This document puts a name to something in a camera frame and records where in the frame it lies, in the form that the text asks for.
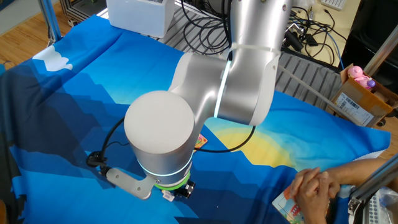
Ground tangled black desk cables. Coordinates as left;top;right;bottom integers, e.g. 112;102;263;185
281;0;348;66

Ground blue cable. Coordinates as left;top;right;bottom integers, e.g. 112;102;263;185
325;30;345;70

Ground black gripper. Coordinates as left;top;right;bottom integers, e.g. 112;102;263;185
173;180;196;199

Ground silver camera mount bracket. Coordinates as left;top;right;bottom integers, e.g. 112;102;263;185
105;167;156;200

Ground aluminium frame post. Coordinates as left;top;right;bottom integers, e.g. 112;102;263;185
363;24;398;77
37;0;63;44

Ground cardboard box with barcode label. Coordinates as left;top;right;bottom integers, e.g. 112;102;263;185
325;63;398;128

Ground butterfly girl puzzle board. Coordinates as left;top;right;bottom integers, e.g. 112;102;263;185
194;133;208;149

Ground black cabinet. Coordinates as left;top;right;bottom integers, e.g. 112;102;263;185
340;0;398;94

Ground blue landscape print tablecloth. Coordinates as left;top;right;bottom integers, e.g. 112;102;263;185
0;14;392;224

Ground person's right hand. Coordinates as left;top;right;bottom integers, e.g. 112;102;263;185
294;167;342;200

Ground clear plastic bag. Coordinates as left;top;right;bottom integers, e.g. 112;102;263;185
368;186;398;224

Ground bus picture puzzle board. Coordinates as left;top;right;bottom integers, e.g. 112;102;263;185
272;185;330;224

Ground white keyboard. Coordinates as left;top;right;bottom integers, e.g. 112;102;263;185
320;0;348;11

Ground person's left hand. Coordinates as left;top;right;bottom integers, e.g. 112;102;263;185
289;173;331;224

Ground green wrist flange ring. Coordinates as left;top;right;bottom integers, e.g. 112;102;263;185
154;172;191;191

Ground person's right forearm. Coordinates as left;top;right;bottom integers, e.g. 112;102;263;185
337;157;398;189

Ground pink pig toy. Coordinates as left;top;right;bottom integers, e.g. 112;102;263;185
347;65;376;90

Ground beige desk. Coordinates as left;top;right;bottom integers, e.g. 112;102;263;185
298;0;363;68

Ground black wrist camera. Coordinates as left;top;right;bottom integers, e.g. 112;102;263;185
86;151;109;175

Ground black striped metal frame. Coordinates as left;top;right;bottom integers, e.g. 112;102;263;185
60;0;108;27

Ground aluminium frame beam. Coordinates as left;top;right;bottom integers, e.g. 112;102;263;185
348;154;398;224

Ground white plastic box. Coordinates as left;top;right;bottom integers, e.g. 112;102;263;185
106;0;177;39

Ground black cable bundle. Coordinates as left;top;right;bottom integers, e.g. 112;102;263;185
180;0;233;56

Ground black camera cable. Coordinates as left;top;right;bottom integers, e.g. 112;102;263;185
101;116;257;154

